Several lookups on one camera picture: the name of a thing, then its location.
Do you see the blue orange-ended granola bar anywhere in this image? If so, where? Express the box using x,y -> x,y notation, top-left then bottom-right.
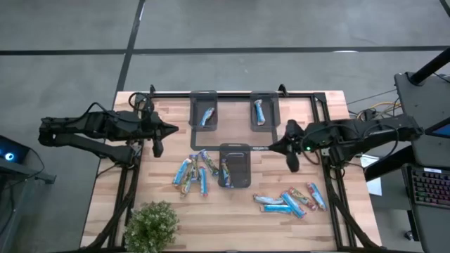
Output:
279,190 -> 306,219

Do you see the translucent dark-bordered baking mat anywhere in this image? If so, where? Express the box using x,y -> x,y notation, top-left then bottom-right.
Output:
189,91 -> 279,152

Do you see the white paper sheet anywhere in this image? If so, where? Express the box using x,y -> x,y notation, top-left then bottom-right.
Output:
359,154 -> 383,197

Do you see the yellow cable bundle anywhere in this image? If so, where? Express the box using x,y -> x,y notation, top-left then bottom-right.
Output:
347,100 -> 404,122

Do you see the light blue granola bar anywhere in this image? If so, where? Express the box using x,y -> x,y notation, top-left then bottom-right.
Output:
253,98 -> 266,127
199,106 -> 216,127

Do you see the black computer with blue light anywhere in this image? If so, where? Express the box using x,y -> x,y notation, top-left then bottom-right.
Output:
0,135 -> 31,165

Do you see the grey metal side stand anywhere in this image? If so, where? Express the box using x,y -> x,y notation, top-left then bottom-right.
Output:
0,163 -> 57,253

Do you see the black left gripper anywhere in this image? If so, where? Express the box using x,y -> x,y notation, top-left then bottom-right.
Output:
149,110 -> 179,159

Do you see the backlit black keyboard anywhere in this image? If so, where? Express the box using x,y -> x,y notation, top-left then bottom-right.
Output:
410,167 -> 450,209

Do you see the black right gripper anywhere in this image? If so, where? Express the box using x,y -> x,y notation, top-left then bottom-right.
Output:
269,119 -> 310,174

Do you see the green artificial potted plant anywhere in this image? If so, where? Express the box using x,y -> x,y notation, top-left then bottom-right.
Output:
123,200 -> 180,253

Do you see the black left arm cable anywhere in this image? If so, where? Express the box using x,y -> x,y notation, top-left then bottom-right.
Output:
128,91 -> 155,110

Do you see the black round pole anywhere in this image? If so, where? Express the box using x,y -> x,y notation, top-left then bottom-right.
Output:
409,47 -> 450,86

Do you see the green and blue granola bar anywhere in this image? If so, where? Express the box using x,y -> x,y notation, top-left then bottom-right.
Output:
179,170 -> 193,198

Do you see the monitor with blue screen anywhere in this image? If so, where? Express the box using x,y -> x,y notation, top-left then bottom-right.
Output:
424,117 -> 450,140

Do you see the blue red-ended granola bar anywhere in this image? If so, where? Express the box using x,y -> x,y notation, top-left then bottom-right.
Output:
198,167 -> 209,197
304,181 -> 328,212
172,157 -> 193,186

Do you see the dark grey computer cart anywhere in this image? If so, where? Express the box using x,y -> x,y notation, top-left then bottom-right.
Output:
393,72 -> 450,253

